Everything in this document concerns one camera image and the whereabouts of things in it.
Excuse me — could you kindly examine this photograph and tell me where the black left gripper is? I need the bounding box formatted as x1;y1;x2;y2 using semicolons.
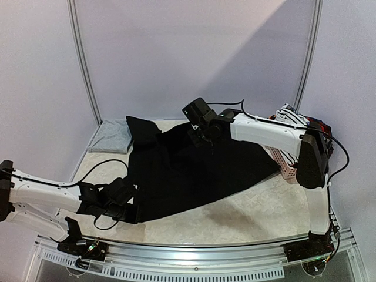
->
103;203;143;224

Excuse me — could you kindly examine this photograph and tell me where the black shirt with buttons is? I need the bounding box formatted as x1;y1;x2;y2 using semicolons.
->
126;116;279;223

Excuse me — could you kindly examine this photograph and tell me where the grey tank top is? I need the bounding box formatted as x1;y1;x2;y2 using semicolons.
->
88;119;132;154

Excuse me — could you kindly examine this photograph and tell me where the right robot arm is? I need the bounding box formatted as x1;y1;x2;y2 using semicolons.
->
182;106;331;256

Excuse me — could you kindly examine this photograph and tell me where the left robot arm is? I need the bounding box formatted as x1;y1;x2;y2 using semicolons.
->
1;160;138;255

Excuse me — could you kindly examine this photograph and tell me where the pink perforated laundry basket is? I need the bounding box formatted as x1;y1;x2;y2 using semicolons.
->
264;146;298;181

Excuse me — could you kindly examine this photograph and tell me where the white striped garment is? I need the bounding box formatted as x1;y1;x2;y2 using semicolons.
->
275;103;310;126

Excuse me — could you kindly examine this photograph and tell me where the colourful patterned garment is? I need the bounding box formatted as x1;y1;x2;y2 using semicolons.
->
305;116;334;157

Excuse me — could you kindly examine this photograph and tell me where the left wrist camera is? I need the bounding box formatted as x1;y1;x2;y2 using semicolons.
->
107;177;137;206

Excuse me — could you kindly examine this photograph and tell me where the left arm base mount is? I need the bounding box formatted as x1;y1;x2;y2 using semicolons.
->
57;238;109;261

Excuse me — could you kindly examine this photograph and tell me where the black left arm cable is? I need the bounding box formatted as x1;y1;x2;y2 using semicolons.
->
5;159;132;230

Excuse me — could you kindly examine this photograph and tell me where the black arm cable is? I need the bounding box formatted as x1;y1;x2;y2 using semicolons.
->
5;159;132;230
207;98;350;183

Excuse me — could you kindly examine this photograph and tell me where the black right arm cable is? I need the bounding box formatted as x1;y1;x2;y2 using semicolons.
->
207;98;350;183

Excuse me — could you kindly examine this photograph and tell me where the aluminium front rail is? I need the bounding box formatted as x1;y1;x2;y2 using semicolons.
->
25;229;367;281

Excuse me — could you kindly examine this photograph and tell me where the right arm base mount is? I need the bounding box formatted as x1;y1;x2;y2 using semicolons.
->
283;239;340;264

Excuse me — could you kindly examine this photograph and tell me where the right aluminium corner post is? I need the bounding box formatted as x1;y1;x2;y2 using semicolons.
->
293;0;323;110

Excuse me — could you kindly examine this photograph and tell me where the aluminium corner post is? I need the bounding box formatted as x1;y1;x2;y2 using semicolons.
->
293;0;323;110
67;0;103;126

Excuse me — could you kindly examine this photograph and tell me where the left aluminium corner post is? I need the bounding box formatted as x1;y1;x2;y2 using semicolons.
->
67;0;103;126

